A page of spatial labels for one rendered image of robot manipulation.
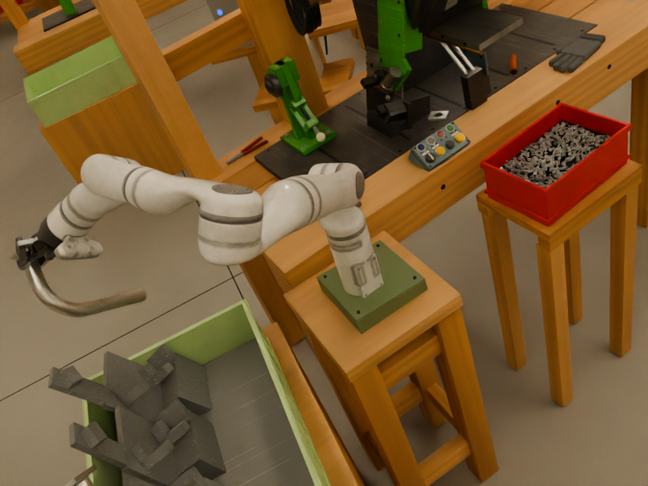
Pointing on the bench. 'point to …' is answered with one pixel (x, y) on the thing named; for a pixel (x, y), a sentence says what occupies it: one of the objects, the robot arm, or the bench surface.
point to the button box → (436, 148)
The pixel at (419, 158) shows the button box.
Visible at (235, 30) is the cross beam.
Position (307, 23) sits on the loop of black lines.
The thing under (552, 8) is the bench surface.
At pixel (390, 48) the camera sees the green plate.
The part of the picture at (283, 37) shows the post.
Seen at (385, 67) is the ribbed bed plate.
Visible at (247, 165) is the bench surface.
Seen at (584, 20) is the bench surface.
